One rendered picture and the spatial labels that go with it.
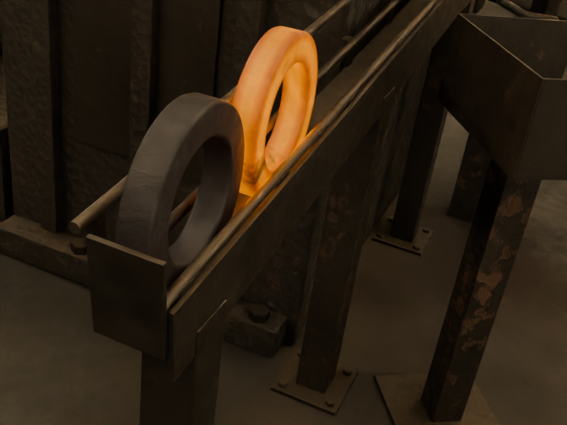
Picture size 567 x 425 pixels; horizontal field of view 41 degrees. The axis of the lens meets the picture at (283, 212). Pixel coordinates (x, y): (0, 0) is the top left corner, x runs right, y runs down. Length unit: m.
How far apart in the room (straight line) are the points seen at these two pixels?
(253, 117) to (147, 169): 0.17
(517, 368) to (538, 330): 0.16
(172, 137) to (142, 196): 0.05
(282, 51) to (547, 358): 1.12
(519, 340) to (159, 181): 1.25
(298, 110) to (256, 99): 0.15
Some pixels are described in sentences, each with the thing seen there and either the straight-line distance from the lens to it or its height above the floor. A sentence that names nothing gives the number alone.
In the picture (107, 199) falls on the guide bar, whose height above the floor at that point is 0.66.
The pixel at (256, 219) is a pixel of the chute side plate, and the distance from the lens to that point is 0.75.
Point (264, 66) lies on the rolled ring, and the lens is 0.75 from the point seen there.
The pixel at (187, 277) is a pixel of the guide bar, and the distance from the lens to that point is 0.66.
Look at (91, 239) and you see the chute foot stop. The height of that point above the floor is 0.65.
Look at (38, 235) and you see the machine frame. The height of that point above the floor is 0.07.
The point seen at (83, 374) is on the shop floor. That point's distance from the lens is 1.47.
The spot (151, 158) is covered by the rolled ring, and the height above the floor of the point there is 0.72.
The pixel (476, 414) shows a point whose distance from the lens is 1.51.
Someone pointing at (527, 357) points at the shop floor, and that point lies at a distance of 1.70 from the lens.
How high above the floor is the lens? 1.00
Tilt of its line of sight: 30 degrees down
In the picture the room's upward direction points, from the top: 8 degrees clockwise
